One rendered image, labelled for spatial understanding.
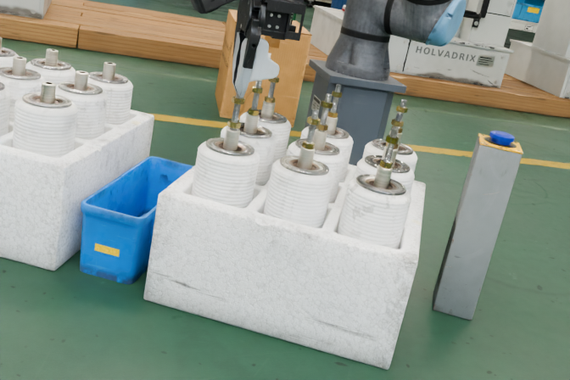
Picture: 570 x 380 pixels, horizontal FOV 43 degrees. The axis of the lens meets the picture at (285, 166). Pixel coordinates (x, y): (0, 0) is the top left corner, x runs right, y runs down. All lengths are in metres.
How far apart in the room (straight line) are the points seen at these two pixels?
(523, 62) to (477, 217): 2.83
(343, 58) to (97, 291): 0.80
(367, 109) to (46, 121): 0.77
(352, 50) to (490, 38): 1.95
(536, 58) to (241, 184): 3.00
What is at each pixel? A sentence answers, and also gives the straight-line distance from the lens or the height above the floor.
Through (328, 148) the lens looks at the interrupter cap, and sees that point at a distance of 1.20.
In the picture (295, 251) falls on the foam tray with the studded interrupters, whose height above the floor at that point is 0.15.
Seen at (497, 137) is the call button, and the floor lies 0.32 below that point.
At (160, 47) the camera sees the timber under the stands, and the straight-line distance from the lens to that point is 2.96.
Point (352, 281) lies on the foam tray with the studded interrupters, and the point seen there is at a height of 0.13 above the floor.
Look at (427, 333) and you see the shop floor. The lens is 1.24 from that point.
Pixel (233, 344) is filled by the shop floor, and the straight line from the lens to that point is 1.08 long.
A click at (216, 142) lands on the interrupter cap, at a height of 0.25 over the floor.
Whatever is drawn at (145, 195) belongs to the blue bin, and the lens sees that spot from 1.43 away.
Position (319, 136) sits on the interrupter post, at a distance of 1.18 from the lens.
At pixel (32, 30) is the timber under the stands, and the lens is 2.96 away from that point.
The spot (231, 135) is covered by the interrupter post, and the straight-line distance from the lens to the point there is 1.09.
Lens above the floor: 0.57
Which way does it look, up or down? 18 degrees down
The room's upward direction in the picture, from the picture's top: 11 degrees clockwise
